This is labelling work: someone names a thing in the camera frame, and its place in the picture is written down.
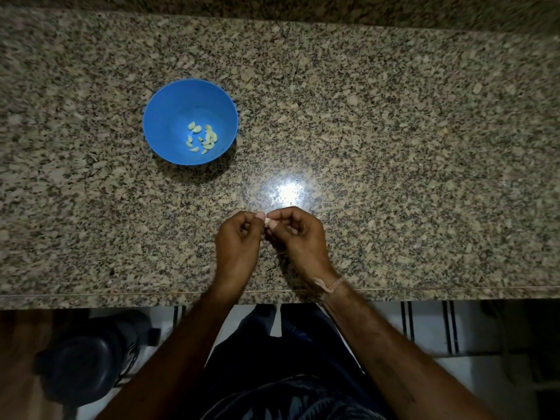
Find person's left hand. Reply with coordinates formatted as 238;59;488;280
214;210;267;290

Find person's right forearm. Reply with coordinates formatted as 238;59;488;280
316;277;497;420

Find pale thread wrist band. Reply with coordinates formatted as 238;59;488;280
313;275;347;303

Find dark patterned shirt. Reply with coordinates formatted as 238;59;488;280
199;375;388;420

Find pile of peeled garlic cloves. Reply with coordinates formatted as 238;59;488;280
186;121;218;155

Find dark blue trousers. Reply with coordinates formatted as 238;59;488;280
202;303;366;392

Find black round container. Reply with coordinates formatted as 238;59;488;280
33;309;162;409

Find person's right hand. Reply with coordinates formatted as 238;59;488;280
264;206;341;290

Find person's left forearm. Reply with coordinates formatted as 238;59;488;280
95;282;260;420

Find blue plastic bowl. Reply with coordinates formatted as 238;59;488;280
143;78;239;166

